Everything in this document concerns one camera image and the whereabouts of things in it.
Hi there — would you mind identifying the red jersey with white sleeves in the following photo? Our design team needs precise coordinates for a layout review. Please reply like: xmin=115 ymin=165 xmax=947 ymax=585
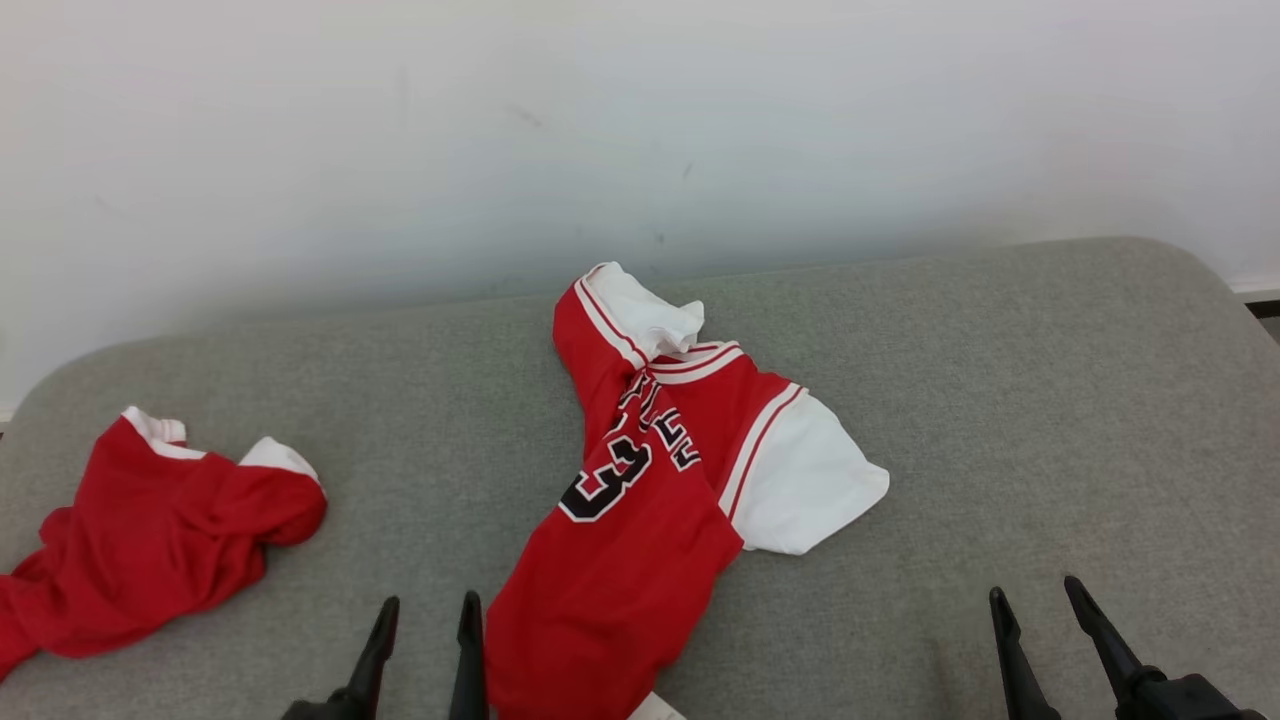
xmin=484 ymin=262 xmax=891 ymax=720

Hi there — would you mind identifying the grey fabric sofa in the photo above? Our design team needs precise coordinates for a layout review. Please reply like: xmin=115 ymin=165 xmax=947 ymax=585
xmin=0 ymin=236 xmax=1280 ymax=720

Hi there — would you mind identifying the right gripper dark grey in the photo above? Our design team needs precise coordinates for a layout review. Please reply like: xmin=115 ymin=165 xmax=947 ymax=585
xmin=989 ymin=575 xmax=1267 ymax=720

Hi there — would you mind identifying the red garment with white hem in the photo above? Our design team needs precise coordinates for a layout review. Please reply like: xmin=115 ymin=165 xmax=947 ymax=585
xmin=0 ymin=405 xmax=329 ymax=681

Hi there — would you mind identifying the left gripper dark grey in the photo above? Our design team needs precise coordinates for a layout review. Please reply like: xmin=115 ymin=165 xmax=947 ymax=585
xmin=281 ymin=591 xmax=489 ymax=720

